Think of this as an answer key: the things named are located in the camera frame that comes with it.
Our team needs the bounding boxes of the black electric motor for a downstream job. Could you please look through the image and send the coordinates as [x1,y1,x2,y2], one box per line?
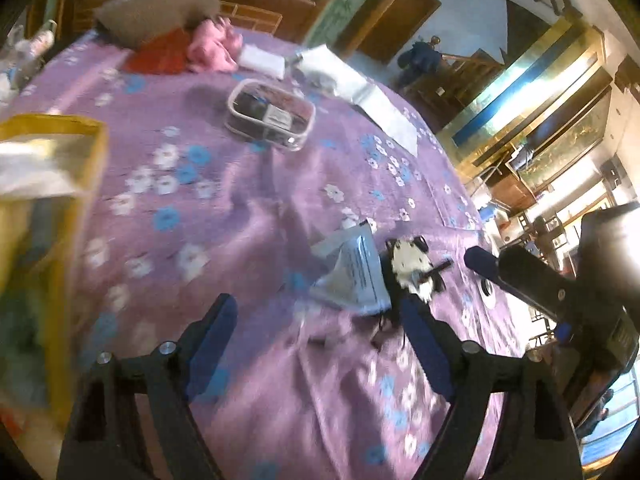
[376,235,454,332]

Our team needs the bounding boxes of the silver foil packet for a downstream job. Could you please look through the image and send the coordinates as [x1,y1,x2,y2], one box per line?
[309,221,392,316]

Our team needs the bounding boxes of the purple floral tablecloth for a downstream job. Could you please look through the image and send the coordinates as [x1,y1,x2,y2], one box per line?
[8,35,518,479]

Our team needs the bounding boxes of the yellow-edged white foam box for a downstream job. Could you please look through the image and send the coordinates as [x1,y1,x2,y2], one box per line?
[1,114,108,479]

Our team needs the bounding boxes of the clear plastic container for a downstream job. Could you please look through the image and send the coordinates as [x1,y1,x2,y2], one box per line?
[226,79,317,152]

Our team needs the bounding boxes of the white paper sheets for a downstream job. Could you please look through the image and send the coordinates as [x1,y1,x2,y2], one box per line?
[294,44,418,157]

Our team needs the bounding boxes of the person in dark clothes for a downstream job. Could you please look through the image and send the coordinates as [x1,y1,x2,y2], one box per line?
[397,36,442,89]

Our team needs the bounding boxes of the red cloth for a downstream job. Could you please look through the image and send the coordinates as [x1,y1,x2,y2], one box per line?
[122,28,191,75]

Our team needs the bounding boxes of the white rectangular box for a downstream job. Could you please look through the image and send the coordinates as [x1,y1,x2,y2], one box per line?
[236,44,286,80]

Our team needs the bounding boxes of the pink plush cloth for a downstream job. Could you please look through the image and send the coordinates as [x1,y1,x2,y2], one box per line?
[186,16,243,73]

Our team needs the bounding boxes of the wooden door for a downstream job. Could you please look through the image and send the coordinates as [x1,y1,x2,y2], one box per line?
[357,0,442,64]

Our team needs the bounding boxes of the brown fuzzy cushion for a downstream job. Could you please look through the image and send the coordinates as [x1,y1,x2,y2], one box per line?
[94,0,220,50]

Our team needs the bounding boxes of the clear plastic bags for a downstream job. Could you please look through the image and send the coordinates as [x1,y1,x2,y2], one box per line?
[1,20,58,91]

